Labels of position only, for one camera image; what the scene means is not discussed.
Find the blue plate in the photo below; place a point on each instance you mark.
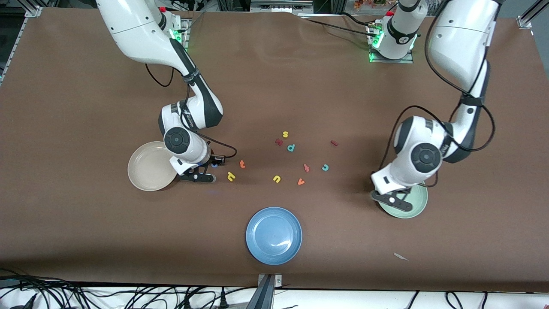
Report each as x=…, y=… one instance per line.
x=273, y=236

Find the white paper scrap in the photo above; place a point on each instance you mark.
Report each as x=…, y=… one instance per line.
x=401, y=256

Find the yellow foam letter h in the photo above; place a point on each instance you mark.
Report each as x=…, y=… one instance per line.
x=231, y=176

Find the brown paper table cover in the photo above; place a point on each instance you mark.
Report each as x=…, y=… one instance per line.
x=300, y=86

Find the pale green plate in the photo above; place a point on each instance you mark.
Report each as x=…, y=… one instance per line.
x=418, y=201

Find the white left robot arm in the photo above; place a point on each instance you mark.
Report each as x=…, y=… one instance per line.
x=463, y=43

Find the beige brown plate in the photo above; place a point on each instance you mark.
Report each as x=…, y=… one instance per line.
x=146, y=171

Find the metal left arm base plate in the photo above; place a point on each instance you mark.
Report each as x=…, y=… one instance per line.
x=392, y=60

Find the aluminium frame profile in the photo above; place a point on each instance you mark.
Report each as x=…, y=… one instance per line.
x=529, y=17

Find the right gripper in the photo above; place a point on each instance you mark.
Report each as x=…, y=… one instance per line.
x=212, y=160

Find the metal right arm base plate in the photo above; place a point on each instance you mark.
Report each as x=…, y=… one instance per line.
x=185, y=43

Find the metal table edge bracket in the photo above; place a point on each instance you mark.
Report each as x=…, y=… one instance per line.
x=268, y=292

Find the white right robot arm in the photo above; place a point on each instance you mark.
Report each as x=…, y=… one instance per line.
x=141, y=34

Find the grey electronics box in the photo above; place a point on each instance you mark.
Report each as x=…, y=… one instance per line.
x=281, y=6

